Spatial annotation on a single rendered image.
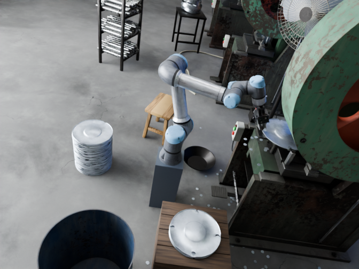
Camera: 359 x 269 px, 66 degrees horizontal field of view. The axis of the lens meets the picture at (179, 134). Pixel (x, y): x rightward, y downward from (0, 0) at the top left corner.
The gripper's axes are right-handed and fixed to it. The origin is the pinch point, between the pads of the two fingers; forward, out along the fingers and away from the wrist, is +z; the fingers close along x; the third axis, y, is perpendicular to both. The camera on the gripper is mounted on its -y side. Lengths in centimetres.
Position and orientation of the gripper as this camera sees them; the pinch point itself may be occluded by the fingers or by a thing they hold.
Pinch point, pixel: (261, 127)
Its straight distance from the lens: 173.1
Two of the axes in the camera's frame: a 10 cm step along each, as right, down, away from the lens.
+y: -0.3, 6.4, -7.7
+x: 9.6, -1.9, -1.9
